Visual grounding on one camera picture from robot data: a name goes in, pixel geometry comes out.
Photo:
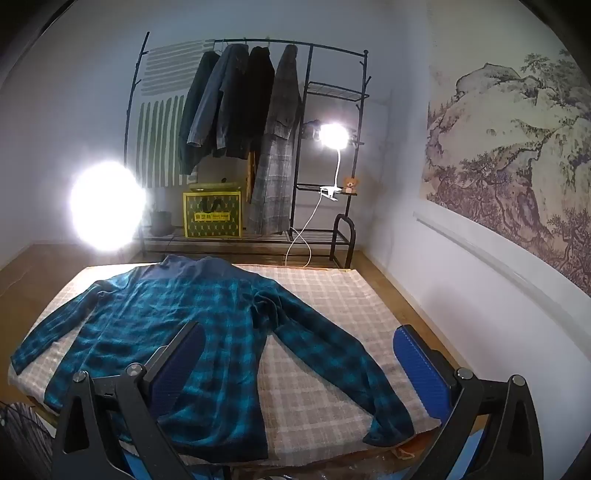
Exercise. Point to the black metal clothes rack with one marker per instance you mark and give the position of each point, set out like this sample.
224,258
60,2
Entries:
332,97

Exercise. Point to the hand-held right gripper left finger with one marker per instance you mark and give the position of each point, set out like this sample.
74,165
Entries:
178,369

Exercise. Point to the green striped wall poster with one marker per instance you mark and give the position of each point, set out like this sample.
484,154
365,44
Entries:
157,129

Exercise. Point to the black jacket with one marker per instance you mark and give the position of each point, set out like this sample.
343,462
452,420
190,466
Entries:
256,92

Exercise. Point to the small brown teddy bear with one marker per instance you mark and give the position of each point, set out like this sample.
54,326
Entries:
351,184

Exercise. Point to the black metal tube frame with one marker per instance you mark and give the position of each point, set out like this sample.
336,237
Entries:
349,230

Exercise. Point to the dark green jacket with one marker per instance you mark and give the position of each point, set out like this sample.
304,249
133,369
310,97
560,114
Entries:
198,92

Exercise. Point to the yellow printed box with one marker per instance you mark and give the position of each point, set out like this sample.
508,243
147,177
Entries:
212,217

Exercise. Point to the white wall rail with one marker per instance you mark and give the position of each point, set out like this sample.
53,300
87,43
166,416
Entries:
498,263

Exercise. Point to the bright round lamp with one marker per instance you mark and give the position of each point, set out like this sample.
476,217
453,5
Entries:
108,205

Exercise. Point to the beige checked blanket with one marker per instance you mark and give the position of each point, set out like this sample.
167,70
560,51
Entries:
332,295

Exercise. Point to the black pot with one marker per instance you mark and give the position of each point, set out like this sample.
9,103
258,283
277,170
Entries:
161,224

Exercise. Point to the grey plaid coat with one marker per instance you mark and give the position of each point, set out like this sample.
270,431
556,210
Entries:
277,184

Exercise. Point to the orange wooden board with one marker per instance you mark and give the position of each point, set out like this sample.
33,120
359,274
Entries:
251,177

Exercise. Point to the blue denim jacket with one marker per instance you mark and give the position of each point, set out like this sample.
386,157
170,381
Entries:
221,92

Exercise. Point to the teal plaid shirt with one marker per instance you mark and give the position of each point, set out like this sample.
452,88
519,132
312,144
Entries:
184,300

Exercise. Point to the landscape painting wall hanging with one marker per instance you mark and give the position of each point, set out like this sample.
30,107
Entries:
498,138

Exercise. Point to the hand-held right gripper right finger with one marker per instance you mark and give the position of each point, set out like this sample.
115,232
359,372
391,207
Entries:
415,364

